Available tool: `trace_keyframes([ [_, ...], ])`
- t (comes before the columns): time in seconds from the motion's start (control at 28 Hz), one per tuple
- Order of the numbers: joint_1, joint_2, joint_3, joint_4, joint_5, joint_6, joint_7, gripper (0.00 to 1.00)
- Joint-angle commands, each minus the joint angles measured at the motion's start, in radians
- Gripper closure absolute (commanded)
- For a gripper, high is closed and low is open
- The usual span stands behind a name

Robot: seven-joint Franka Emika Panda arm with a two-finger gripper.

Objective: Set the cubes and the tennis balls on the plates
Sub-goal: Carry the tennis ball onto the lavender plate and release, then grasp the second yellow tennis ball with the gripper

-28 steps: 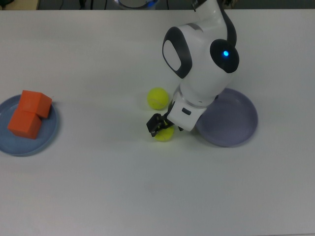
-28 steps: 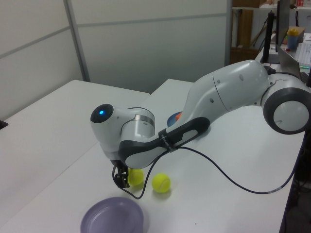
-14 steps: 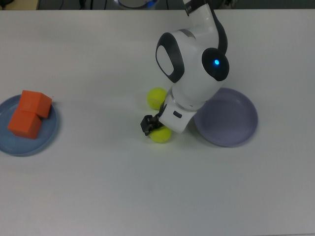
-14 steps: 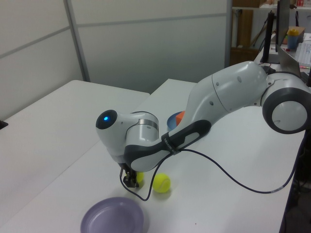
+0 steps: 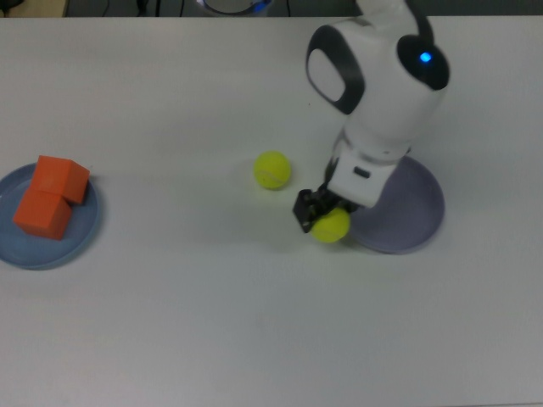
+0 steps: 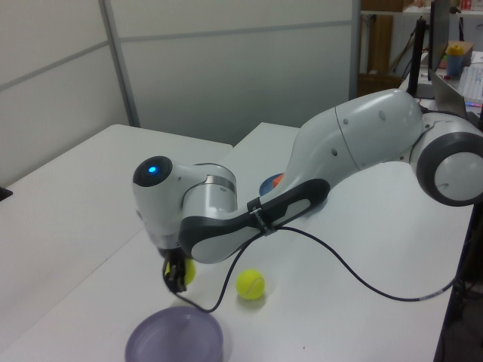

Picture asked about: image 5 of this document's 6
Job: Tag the yellow tennis ball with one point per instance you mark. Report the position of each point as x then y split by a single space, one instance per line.
272 169
333 226

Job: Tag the orange cube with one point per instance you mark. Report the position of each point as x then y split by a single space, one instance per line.
40 214
59 176

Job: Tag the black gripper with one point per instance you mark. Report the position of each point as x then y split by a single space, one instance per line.
330 196

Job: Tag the blue plate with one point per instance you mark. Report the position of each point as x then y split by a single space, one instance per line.
80 237

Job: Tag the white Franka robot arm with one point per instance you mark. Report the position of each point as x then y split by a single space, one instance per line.
382 110

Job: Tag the purple plate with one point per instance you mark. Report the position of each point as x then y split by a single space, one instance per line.
407 224

